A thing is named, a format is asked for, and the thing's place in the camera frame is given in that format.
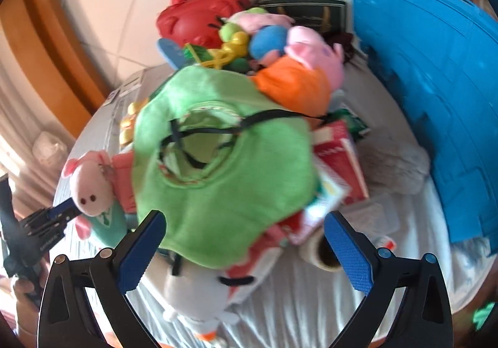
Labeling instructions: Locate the dark maroon pouch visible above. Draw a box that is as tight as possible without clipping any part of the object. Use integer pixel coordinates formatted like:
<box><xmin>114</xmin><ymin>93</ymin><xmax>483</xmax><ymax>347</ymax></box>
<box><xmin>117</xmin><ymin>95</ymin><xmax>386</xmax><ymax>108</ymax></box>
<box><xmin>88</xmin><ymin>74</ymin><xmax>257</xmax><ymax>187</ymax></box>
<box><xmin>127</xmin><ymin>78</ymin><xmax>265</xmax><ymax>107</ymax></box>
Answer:
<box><xmin>327</xmin><ymin>32</ymin><xmax>364</xmax><ymax>64</ymax></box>

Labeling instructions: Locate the person's green clothing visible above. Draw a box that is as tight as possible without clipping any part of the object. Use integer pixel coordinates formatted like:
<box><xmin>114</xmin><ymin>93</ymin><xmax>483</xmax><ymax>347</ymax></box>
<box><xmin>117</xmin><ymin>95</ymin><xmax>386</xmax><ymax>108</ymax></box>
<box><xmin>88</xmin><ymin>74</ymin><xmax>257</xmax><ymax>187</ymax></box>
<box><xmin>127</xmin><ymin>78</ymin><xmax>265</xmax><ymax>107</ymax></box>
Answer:
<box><xmin>471</xmin><ymin>301</ymin><xmax>496</xmax><ymax>333</ymax></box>

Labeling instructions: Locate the small pig plush teal dress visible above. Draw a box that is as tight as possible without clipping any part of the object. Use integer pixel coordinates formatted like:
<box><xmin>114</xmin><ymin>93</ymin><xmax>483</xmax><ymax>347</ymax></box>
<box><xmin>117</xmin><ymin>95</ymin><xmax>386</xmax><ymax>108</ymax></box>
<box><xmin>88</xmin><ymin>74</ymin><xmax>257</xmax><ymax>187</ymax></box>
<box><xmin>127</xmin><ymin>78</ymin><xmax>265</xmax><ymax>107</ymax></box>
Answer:
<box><xmin>62</xmin><ymin>150</ymin><xmax>129</xmax><ymax>247</ymax></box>

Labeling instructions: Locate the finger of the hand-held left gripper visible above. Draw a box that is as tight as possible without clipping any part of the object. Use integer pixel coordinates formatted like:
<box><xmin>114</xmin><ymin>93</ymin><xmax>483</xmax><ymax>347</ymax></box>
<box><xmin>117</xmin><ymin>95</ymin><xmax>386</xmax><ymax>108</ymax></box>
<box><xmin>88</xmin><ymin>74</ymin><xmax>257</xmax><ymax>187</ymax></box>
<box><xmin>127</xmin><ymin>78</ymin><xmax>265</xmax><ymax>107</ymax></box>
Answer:
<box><xmin>37</xmin><ymin>202</ymin><xmax>78</xmax><ymax>226</ymax></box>
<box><xmin>23</xmin><ymin>216</ymin><xmax>76</xmax><ymax>240</ymax></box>

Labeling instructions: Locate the blue storage crate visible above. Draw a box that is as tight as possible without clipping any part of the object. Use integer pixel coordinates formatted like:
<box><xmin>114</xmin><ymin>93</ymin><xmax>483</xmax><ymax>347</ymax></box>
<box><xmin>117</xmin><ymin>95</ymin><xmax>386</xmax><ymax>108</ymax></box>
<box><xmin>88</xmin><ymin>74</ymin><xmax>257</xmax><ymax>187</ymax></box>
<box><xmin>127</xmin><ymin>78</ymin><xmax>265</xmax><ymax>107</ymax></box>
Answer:
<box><xmin>350</xmin><ymin>0</ymin><xmax>498</xmax><ymax>243</ymax></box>

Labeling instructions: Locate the green cloth hat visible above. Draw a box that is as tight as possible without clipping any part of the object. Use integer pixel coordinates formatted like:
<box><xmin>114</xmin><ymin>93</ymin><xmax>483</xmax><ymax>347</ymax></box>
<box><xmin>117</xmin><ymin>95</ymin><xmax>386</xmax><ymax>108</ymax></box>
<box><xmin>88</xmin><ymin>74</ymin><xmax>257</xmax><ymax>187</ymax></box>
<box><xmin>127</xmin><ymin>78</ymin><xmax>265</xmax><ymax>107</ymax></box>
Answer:
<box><xmin>132</xmin><ymin>67</ymin><xmax>325</xmax><ymax>269</ymax></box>

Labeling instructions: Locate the yellow plastic chain toy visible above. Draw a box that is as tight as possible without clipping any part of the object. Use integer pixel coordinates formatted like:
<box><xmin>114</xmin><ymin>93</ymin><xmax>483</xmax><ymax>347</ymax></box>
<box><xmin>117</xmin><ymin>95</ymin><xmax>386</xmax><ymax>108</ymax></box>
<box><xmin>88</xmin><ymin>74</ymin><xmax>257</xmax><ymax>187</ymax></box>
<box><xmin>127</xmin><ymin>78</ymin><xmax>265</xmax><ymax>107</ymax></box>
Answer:
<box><xmin>202</xmin><ymin>32</ymin><xmax>250</xmax><ymax>70</ymax></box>

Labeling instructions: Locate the green box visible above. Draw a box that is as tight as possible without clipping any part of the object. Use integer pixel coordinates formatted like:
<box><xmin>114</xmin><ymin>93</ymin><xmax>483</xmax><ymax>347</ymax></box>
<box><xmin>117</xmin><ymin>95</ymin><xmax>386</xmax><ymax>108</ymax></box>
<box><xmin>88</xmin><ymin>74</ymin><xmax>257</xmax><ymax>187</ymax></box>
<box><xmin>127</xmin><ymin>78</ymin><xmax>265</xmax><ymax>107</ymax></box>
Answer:
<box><xmin>185</xmin><ymin>43</ymin><xmax>211</xmax><ymax>64</ymax></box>

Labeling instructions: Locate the blue plastic toy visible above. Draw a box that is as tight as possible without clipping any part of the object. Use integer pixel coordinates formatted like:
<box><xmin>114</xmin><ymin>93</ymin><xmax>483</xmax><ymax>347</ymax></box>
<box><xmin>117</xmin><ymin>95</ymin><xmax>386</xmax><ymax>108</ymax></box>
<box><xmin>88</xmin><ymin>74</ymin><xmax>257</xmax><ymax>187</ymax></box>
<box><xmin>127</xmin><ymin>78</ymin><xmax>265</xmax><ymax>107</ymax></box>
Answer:
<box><xmin>157</xmin><ymin>38</ymin><xmax>187</xmax><ymax>70</ymax></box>

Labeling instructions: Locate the white cloth-covered desktop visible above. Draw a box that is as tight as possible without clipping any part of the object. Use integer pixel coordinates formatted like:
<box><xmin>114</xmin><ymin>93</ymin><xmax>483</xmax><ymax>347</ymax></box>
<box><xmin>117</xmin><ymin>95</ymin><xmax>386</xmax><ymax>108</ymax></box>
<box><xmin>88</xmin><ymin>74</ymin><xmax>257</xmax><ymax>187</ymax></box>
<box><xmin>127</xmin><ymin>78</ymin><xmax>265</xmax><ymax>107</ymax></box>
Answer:
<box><xmin>52</xmin><ymin>64</ymin><xmax>495</xmax><ymax>348</ymax></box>

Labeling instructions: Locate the red box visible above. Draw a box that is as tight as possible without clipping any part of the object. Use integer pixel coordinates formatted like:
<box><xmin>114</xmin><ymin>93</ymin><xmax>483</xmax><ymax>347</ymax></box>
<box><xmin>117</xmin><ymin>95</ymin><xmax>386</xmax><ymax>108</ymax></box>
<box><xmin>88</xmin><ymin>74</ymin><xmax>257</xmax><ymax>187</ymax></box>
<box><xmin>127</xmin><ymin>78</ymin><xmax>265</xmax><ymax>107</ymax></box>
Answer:
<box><xmin>311</xmin><ymin>120</ymin><xmax>370</xmax><ymax>204</ymax></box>

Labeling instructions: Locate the tape roll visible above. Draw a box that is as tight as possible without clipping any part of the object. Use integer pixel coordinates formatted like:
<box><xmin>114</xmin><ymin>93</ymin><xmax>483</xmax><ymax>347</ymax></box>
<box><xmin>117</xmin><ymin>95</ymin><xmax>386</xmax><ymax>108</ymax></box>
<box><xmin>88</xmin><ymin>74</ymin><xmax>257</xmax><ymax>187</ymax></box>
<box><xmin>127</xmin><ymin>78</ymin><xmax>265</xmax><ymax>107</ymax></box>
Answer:
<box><xmin>299</xmin><ymin>233</ymin><xmax>345</xmax><ymax>273</ymax></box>

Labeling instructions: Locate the white colourful carton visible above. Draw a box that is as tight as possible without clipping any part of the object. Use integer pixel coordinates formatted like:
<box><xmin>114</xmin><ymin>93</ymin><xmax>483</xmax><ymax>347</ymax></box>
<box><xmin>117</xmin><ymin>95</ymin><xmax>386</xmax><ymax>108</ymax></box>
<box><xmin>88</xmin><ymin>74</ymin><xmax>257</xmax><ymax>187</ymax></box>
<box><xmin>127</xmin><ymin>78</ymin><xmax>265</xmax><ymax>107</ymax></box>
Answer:
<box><xmin>290</xmin><ymin>161</ymin><xmax>347</xmax><ymax>245</ymax></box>

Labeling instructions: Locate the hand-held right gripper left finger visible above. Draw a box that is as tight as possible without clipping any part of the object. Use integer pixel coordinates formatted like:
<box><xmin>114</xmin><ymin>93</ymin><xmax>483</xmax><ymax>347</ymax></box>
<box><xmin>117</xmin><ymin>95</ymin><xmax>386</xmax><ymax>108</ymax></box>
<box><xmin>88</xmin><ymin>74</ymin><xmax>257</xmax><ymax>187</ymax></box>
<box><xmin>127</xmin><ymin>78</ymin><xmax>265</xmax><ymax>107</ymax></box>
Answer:
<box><xmin>37</xmin><ymin>210</ymin><xmax>168</xmax><ymax>348</ymax></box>

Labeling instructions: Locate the red toy suitcase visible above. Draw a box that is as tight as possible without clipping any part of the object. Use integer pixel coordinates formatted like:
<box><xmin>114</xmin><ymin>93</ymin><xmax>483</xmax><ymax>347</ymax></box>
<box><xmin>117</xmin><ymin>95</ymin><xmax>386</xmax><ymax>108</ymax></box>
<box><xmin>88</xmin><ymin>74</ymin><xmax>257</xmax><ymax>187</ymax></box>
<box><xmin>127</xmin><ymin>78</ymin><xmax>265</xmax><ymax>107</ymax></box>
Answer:
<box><xmin>156</xmin><ymin>0</ymin><xmax>251</xmax><ymax>49</ymax></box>

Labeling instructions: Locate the curved wooden wall frame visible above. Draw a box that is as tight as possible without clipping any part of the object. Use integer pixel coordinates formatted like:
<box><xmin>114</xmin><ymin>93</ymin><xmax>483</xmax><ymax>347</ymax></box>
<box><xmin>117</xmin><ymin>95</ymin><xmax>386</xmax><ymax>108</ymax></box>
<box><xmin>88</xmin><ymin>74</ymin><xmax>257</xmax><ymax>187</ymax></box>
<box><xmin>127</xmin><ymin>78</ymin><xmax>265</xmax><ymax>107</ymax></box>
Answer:
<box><xmin>0</xmin><ymin>0</ymin><xmax>113</xmax><ymax>138</ymax></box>

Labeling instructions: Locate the pig plush with orange dress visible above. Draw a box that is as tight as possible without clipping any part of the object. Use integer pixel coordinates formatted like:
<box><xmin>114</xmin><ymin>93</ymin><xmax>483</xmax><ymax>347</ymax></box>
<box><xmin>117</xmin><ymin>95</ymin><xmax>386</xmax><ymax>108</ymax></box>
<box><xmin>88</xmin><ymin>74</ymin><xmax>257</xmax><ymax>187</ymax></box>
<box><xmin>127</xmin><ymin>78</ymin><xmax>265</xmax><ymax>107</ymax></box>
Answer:
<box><xmin>251</xmin><ymin>26</ymin><xmax>345</xmax><ymax>117</ymax></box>

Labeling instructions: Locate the dark gift box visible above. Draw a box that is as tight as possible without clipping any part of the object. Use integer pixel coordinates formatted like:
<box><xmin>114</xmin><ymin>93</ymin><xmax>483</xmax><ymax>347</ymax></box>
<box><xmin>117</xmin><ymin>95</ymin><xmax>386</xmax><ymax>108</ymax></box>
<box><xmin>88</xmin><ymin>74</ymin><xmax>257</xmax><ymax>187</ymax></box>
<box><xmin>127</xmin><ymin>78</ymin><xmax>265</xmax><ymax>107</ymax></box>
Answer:
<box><xmin>255</xmin><ymin>0</ymin><xmax>347</xmax><ymax>35</ymax></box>

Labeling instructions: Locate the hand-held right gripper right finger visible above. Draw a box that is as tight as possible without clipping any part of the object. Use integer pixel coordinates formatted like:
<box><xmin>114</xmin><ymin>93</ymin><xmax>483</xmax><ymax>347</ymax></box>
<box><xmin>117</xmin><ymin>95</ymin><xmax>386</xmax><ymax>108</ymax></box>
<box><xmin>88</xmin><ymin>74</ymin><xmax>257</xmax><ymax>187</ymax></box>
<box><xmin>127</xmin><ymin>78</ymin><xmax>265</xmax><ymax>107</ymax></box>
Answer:
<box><xmin>324</xmin><ymin>211</ymin><xmax>454</xmax><ymax>348</ymax></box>

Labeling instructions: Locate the gold toy figure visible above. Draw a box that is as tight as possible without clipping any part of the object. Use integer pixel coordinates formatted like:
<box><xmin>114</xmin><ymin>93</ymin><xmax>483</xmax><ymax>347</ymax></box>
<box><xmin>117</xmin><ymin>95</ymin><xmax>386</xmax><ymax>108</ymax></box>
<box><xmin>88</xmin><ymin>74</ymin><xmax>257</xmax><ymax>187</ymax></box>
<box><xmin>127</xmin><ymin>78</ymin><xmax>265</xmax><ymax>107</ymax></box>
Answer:
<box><xmin>119</xmin><ymin>101</ymin><xmax>148</xmax><ymax>146</ymax></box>

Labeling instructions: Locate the green carton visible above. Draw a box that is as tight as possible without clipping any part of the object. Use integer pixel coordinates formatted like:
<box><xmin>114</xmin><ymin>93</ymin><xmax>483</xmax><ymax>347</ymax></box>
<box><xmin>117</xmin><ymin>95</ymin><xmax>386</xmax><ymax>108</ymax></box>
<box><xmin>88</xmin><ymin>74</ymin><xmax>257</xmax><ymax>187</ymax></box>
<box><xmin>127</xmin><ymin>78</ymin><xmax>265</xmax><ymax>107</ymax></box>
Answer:
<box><xmin>331</xmin><ymin>108</ymin><xmax>370</xmax><ymax>140</ymax></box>

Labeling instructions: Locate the white goose plush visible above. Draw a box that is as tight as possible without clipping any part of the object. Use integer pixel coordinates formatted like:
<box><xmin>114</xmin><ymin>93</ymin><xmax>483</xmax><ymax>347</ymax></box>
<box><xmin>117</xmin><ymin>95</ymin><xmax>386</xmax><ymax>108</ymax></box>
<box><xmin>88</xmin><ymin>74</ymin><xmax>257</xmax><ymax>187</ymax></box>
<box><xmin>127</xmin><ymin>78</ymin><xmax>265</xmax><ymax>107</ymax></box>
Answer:
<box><xmin>161</xmin><ymin>250</ymin><xmax>240</xmax><ymax>341</ymax></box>

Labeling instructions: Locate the pig plush with blue shirt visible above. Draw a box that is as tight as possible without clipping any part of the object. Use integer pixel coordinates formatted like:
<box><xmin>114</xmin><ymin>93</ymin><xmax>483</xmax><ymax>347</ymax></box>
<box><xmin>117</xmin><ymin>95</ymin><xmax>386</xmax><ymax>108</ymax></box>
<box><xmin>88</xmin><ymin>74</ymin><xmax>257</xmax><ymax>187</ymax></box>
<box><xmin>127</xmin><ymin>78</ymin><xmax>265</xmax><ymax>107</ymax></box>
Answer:
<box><xmin>220</xmin><ymin>7</ymin><xmax>294</xmax><ymax>60</ymax></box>

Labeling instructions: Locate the clear plastic case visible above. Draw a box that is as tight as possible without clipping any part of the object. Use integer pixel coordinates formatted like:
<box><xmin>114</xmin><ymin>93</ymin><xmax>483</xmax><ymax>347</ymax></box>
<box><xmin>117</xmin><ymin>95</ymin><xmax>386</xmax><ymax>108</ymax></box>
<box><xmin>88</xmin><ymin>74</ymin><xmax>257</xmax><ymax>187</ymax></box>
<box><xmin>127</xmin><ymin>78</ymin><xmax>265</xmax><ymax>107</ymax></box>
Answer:
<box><xmin>350</xmin><ymin>194</ymin><xmax>401</xmax><ymax>236</ymax></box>

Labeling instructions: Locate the person's left hand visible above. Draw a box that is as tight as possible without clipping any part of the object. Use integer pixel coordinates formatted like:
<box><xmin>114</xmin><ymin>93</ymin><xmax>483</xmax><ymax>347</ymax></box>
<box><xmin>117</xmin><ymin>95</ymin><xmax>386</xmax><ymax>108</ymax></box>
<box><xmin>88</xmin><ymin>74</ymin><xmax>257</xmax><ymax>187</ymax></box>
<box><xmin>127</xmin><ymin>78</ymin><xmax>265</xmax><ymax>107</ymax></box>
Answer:
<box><xmin>12</xmin><ymin>276</ymin><xmax>45</xmax><ymax>337</ymax></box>

